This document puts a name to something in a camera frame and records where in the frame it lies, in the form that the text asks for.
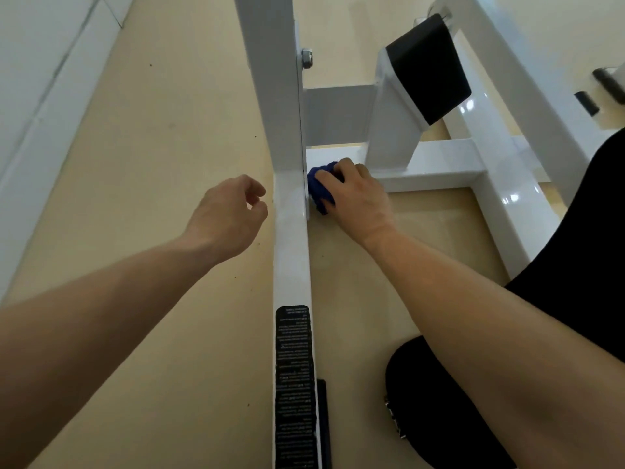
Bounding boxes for person's right hand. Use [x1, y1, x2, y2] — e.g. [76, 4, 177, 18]
[314, 157, 397, 250]

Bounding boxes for person's left hand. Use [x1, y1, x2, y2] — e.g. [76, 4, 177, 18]
[180, 174, 269, 267]

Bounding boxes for blue cleaning cloth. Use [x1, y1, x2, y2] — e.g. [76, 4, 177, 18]
[306, 161, 344, 217]

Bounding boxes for person's right forearm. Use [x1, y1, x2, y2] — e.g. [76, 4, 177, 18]
[362, 224, 625, 469]

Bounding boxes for person's left forearm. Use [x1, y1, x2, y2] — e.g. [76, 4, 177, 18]
[0, 237, 220, 469]

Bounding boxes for black cushioned machine pad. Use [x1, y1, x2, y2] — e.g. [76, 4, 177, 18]
[385, 13, 472, 127]

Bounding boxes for black warning label sticker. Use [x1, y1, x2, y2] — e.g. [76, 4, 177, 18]
[275, 305, 319, 469]

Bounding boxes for person's black shoe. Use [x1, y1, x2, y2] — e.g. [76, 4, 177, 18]
[384, 334, 518, 469]

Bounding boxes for person's black trousers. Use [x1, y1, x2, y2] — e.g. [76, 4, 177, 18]
[504, 129, 625, 363]

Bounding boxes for small black end cap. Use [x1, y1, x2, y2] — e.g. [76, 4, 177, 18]
[574, 91, 601, 118]

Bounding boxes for white metal gym machine frame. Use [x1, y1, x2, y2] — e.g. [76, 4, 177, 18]
[233, 0, 616, 469]

